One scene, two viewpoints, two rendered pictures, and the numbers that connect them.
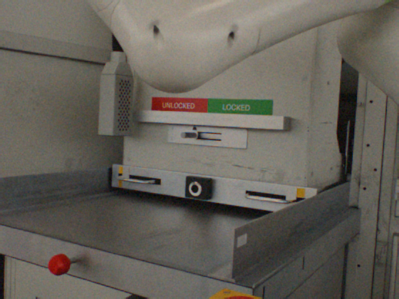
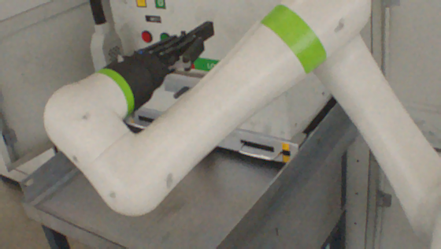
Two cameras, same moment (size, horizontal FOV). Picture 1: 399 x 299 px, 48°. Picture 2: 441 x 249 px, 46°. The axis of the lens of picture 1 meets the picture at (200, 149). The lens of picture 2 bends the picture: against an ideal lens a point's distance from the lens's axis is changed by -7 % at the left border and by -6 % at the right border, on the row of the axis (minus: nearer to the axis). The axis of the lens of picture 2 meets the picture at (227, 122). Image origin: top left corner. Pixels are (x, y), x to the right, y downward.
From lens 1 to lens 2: 62 cm
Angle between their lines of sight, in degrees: 27
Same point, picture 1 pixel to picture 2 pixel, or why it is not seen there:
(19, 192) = (53, 170)
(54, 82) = (52, 39)
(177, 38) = (130, 203)
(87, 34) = not seen: outside the picture
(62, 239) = (96, 235)
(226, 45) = (166, 188)
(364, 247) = (361, 146)
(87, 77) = (79, 19)
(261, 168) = (251, 120)
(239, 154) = not seen: hidden behind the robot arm
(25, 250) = (73, 235)
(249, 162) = not seen: hidden behind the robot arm
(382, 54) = (325, 73)
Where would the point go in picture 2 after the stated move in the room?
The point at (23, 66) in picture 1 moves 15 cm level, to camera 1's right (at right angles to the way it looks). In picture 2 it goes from (22, 41) to (73, 34)
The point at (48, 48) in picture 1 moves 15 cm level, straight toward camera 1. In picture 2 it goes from (38, 16) to (38, 33)
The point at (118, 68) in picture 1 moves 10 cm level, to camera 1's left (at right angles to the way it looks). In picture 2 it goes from (104, 42) to (67, 46)
